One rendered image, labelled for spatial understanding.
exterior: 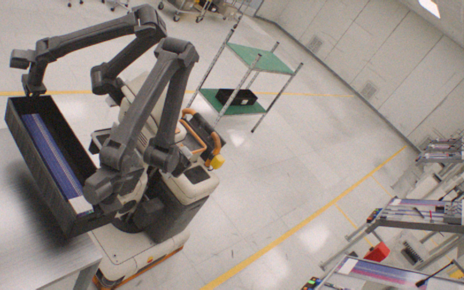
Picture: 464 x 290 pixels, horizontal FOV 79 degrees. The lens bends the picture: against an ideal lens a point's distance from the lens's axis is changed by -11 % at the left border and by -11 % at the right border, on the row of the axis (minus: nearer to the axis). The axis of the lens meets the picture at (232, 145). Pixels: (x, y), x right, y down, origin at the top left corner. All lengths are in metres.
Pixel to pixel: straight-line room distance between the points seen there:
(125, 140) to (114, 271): 1.05
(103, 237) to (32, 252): 0.75
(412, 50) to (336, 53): 2.35
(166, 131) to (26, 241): 0.60
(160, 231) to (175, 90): 0.99
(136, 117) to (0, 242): 0.62
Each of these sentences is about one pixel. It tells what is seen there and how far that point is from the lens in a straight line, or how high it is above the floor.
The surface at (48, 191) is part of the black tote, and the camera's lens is 1.12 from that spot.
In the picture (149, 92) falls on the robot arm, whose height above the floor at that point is 1.39.
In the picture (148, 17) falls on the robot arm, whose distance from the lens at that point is 1.08.
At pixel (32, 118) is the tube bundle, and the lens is 1.37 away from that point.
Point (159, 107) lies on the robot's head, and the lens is 1.15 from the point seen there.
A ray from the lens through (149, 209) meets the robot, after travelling 1.61.
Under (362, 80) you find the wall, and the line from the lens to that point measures 10.39.
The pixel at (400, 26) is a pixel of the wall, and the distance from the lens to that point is 10.36.
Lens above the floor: 1.84
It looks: 31 degrees down
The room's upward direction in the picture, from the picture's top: 36 degrees clockwise
